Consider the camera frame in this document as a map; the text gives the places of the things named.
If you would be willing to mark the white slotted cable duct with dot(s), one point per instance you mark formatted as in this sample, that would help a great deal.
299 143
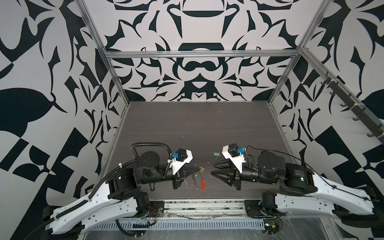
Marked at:
199 224

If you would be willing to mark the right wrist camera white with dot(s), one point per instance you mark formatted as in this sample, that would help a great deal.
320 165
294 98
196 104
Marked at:
236 155

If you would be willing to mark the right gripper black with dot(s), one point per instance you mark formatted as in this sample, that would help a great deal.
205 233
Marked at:
235 176

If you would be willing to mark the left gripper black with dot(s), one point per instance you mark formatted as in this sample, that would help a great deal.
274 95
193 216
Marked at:
180 173

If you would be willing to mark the metal keyring with red grip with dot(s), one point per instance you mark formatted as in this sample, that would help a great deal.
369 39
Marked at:
200 184

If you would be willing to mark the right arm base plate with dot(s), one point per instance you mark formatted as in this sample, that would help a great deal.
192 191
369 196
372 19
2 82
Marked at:
262 209

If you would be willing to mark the black wall hook rail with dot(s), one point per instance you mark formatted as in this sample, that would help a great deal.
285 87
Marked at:
352 103

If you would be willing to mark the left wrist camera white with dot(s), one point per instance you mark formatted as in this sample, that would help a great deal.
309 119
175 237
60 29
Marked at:
179 159

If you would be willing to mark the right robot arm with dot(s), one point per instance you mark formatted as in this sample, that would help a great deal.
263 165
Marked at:
302 190

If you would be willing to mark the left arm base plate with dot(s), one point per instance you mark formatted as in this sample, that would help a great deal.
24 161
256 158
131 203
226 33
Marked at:
152 209

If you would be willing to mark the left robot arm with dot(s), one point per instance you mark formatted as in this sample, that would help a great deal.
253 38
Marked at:
118 196

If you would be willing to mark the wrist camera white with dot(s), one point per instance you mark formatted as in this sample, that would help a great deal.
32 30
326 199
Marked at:
236 155
179 159

